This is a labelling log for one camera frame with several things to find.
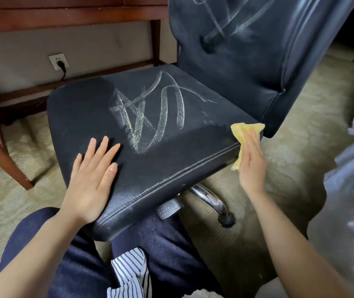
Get person's left forearm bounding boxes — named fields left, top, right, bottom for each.
left=0, top=211, right=86, bottom=298

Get person's left hand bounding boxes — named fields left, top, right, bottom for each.
left=59, top=136, right=121, bottom=228

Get person's right forearm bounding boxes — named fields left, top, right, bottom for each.
left=248, top=190, right=354, bottom=298

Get blue striped white apron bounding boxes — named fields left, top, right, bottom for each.
left=107, top=247, right=153, bottom=298

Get small white power socket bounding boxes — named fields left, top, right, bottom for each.
left=48, top=53, right=70, bottom=71

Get black power cable with plug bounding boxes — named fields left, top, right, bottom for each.
left=56, top=60, right=68, bottom=82

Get person's right hand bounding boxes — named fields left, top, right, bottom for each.
left=238, top=128, right=268, bottom=197

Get navy dress with white trim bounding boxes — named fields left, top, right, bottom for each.
left=0, top=207, right=224, bottom=298

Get white bed sheet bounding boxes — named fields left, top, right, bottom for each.
left=254, top=89, right=354, bottom=298

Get red-brown wooden table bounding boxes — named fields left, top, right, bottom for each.
left=0, top=0, right=170, bottom=190

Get yellow cleaning cloth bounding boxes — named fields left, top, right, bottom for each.
left=230, top=122, right=266, bottom=171

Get black leather chair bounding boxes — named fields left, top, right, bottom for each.
left=46, top=0, right=354, bottom=243

